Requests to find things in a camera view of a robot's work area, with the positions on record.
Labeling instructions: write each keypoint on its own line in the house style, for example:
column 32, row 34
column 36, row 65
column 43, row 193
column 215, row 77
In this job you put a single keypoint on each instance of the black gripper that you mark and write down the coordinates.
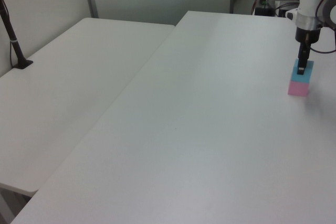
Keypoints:
column 307, row 35

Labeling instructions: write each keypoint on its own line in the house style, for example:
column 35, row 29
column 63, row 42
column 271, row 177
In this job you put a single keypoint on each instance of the blue cube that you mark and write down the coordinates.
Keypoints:
column 309, row 73

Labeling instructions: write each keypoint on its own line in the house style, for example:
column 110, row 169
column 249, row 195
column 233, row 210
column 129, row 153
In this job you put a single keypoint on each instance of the pink cube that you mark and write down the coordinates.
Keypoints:
column 298, row 89

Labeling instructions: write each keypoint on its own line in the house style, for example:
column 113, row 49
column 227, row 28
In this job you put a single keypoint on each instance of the black box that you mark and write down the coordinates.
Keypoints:
column 263, row 11

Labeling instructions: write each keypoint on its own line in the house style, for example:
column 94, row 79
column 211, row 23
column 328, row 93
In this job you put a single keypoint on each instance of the white side table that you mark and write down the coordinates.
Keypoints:
column 78, row 77

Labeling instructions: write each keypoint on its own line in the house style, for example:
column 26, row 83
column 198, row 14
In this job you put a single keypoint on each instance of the black camera pole with clamp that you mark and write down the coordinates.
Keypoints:
column 11, row 37

